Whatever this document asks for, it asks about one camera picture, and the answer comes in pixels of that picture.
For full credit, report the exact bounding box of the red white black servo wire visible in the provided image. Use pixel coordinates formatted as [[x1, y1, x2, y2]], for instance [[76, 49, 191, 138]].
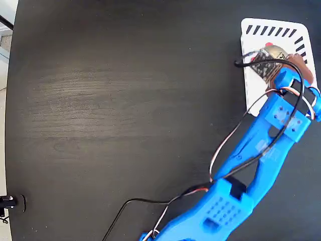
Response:
[[150, 86, 317, 239]]

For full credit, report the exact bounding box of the black metal bar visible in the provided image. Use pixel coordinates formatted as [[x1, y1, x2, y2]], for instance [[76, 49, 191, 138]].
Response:
[[0, 14, 15, 30]]

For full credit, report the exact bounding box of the pink turtle toy silver shell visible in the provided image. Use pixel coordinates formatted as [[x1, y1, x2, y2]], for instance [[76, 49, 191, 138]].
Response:
[[260, 42, 289, 61]]

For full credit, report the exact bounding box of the black clamp mount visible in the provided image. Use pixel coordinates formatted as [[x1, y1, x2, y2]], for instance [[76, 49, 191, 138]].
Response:
[[0, 194, 27, 218]]

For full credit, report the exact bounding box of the black camera cable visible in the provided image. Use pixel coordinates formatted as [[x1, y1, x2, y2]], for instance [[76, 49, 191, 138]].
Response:
[[101, 51, 306, 241]]

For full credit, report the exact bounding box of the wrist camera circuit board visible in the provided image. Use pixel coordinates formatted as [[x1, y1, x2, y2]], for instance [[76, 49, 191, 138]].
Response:
[[247, 49, 285, 85]]

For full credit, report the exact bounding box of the white plastic tray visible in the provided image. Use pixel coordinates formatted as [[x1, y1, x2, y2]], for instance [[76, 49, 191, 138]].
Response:
[[240, 17, 318, 117]]

